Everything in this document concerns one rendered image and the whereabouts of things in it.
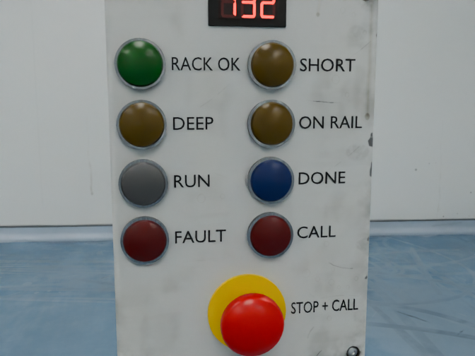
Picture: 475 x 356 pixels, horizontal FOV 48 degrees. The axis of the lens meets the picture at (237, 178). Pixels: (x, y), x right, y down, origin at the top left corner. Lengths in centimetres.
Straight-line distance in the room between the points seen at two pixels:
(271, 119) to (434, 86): 374
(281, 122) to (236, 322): 13
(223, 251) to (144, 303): 6
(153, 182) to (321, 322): 15
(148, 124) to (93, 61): 346
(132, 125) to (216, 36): 7
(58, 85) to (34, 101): 19
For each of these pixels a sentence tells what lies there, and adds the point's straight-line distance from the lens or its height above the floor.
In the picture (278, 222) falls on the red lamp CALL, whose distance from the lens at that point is 34.
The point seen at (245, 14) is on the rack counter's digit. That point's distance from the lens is 34.
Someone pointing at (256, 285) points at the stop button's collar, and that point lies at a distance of 36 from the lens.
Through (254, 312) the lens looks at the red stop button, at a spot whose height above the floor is 86.
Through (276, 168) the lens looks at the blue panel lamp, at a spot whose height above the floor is 95.
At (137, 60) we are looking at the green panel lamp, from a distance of 32.
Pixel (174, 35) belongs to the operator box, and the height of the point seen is 103.
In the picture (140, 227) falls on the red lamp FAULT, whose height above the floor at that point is 91.
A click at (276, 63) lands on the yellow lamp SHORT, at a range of 33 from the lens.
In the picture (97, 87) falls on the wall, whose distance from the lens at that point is 377.
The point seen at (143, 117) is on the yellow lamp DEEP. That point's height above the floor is 98.
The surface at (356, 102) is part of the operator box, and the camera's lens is 36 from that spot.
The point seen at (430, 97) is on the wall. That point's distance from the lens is 404.
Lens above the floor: 99
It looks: 9 degrees down
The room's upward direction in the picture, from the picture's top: straight up
